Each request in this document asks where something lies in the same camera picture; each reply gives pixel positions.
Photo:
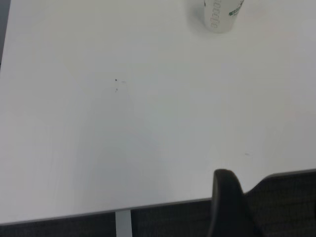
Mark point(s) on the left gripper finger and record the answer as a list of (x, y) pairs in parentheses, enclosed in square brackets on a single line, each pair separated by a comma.
[(229, 212)]

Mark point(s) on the white table leg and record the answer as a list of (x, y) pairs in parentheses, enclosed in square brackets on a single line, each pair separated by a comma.
[(123, 224)]

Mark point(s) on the white paper coffee cup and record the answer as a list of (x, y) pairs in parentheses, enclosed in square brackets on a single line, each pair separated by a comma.
[(219, 14)]

